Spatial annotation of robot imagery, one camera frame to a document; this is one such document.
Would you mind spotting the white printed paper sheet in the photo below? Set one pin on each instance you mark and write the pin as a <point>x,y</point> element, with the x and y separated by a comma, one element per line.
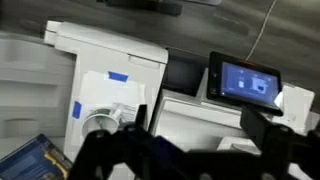
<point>110,93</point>

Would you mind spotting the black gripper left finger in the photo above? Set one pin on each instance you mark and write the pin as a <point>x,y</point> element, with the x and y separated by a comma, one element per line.
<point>133,153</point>

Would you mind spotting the black copier touch screen panel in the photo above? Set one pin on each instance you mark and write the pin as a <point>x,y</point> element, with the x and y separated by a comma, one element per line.
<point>246,83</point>

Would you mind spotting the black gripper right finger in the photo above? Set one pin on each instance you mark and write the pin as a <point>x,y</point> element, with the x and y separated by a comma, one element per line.
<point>266,136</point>

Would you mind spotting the dark furniture base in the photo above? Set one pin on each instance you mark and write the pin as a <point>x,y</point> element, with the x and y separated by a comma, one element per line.
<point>150,5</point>

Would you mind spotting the blue printed box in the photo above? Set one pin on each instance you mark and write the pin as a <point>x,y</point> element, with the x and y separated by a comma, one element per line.
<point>30,161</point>

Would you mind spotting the blue tape strip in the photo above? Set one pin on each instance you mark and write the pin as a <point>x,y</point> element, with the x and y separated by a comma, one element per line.
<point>76,110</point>
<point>117,76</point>

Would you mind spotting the white ceramic mug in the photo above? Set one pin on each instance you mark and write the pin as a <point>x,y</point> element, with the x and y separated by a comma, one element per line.
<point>100,124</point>

